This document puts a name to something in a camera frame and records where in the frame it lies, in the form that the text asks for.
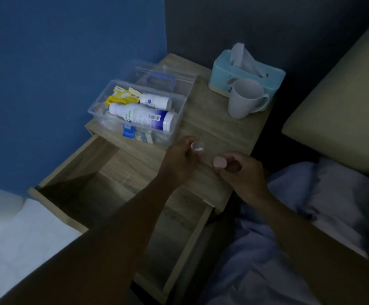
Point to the person's right hand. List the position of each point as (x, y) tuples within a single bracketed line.
[(246, 179)]

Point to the person's left hand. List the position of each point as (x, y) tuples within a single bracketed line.
[(176, 161)]

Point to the person's right thumb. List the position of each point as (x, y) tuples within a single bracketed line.
[(233, 168)]

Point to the person's left thumb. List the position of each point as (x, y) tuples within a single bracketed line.
[(193, 158)]

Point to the small clear cream jar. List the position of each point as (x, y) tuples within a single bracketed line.
[(199, 148)]

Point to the small pink jar lid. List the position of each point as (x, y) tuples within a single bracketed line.
[(219, 162)]

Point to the person's left forearm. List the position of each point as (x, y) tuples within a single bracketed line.
[(108, 244)]

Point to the person's right forearm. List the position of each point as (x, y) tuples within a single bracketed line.
[(311, 247)]

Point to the wooden nightstand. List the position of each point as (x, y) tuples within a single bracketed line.
[(209, 123)]

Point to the small beige medicine box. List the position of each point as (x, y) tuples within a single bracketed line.
[(144, 136)]

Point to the white mug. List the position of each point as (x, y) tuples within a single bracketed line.
[(243, 101)]

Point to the large white bottle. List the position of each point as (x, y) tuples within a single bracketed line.
[(140, 115)]

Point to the small white bottle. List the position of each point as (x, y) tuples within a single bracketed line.
[(155, 100)]

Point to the small blue packet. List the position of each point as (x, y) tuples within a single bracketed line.
[(128, 131)]

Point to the wooden nightstand drawer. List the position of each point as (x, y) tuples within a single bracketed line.
[(114, 174)]

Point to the light blue blanket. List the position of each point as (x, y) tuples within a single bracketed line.
[(314, 200)]

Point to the teal tissue box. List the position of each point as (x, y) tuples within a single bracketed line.
[(222, 73)]

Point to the yellow medicine packet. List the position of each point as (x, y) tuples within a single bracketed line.
[(120, 97)]

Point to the clear plastic storage box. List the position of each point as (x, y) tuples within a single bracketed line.
[(101, 115)]

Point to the white tissue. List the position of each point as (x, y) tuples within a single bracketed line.
[(243, 60)]

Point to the beige cushion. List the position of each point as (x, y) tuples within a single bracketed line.
[(343, 104)]

